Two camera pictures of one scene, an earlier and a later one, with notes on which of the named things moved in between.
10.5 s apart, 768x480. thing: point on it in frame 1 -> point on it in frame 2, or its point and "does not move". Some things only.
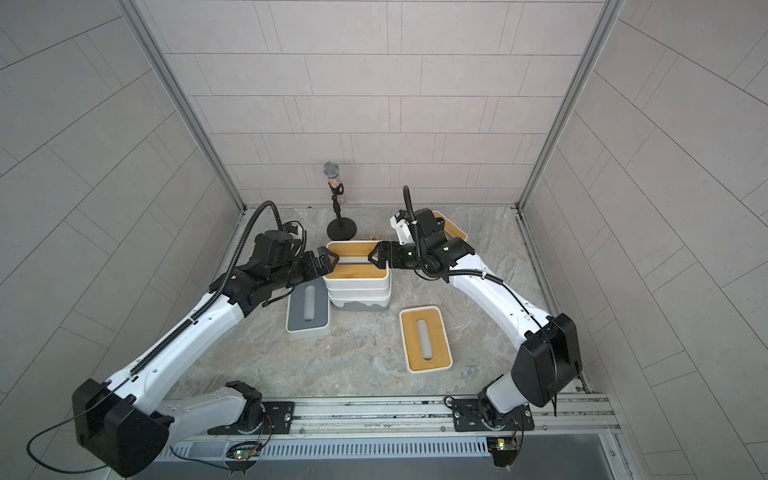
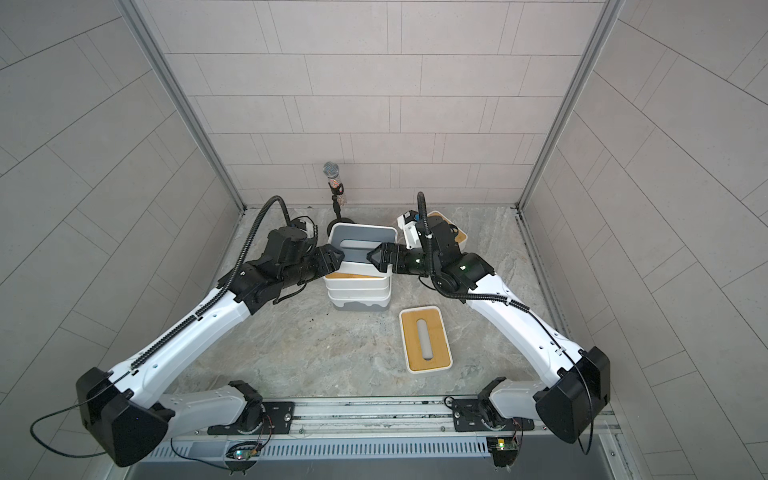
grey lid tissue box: (309, 314) -> (356, 241)
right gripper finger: (378, 255) does not move
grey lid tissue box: (335, 292) does not move
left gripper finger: (326, 261) does not move
